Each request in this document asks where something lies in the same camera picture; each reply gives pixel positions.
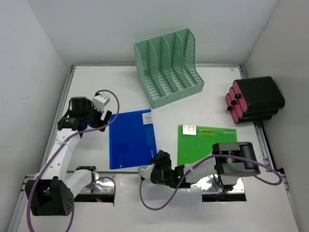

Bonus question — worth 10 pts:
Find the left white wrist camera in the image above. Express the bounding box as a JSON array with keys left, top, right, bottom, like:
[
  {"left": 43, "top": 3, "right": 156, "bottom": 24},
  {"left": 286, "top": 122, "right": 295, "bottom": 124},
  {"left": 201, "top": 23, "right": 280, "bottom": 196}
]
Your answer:
[{"left": 92, "top": 94, "right": 110, "bottom": 113}]

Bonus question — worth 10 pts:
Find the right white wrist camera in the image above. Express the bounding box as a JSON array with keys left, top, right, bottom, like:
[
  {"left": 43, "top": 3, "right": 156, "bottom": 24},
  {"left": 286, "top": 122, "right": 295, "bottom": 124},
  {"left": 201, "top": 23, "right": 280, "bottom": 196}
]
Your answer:
[{"left": 138, "top": 164, "right": 155, "bottom": 180}]

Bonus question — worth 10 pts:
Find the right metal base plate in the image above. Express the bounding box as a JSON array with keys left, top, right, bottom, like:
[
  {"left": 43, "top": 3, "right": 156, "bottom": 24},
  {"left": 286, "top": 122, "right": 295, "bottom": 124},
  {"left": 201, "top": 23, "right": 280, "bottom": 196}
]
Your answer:
[{"left": 197, "top": 174, "right": 245, "bottom": 194}]

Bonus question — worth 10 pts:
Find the metal base plate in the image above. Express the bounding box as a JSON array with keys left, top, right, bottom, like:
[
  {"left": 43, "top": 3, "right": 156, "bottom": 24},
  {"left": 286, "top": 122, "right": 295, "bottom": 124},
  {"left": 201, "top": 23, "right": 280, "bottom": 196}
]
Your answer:
[
  {"left": 80, "top": 172, "right": 116, "bottom": 194},
  {"left": 197, "top": 174, "right": 245, "bottom": 194}
]

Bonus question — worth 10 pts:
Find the white front board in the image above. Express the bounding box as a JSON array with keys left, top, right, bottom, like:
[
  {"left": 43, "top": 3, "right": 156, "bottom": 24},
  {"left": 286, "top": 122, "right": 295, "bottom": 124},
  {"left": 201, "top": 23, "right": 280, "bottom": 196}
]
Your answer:
[{"left": 31, "top": 173, "right": 298, "bottom": 232}]

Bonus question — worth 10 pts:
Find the black pink drawer box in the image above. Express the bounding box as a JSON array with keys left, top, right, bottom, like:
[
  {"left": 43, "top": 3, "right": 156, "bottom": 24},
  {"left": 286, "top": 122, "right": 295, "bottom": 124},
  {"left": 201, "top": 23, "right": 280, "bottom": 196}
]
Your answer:
[{"left": 225, "top": 76, "right": 285, "bottom": 124}]

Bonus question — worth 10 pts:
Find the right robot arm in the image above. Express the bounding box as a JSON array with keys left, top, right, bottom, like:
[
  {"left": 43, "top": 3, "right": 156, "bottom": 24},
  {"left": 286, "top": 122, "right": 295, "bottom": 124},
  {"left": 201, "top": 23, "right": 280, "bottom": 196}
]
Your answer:
[{"left": 139, "top": 142, "right": 260, "bottom": 190}]

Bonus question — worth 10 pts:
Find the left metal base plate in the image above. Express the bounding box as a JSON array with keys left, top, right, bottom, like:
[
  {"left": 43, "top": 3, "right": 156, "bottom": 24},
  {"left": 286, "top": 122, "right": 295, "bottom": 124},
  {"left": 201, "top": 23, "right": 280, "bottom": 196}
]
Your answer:
[{"left": 80, "top": 172, "right": 116, "bottom": 194}]

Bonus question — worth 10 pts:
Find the blue clip file folder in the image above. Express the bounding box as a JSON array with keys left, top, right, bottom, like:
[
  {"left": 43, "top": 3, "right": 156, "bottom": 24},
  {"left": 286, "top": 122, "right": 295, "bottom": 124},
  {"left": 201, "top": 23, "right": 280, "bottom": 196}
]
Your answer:
[{"left": 109, "top": 109, "right": 157, "bottom": 170}]

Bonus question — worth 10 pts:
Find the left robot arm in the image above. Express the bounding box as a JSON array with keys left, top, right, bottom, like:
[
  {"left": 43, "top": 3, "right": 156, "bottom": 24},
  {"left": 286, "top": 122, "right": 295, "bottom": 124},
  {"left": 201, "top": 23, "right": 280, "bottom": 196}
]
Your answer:
[{"left": 25, "top": 94, "right": 112, "bottom": 216}]

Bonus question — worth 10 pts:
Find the green file organizer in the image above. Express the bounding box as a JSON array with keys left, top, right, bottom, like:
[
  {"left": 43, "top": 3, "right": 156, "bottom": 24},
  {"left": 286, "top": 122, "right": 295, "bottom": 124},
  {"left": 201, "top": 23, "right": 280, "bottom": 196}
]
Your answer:
[{"left": 134, "top": 29, "right": 205, "bottom": 109}]

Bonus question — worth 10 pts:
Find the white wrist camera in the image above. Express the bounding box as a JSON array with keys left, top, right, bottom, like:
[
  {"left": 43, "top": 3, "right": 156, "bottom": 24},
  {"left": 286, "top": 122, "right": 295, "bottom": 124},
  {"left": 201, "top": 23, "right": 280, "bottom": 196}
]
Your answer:
[
  {"left": 138, "top": 164, "right": 155, "bottom": 180},
  {"left": 92, "top": 94, "right": 110, "bottom": 113}
]

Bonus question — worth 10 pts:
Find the green clip file folder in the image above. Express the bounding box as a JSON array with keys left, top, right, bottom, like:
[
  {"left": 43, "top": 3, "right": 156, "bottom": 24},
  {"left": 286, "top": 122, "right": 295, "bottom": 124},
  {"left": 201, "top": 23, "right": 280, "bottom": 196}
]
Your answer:
[{"left": 177, "top": 125, "right": 238, "bottom": 166}]

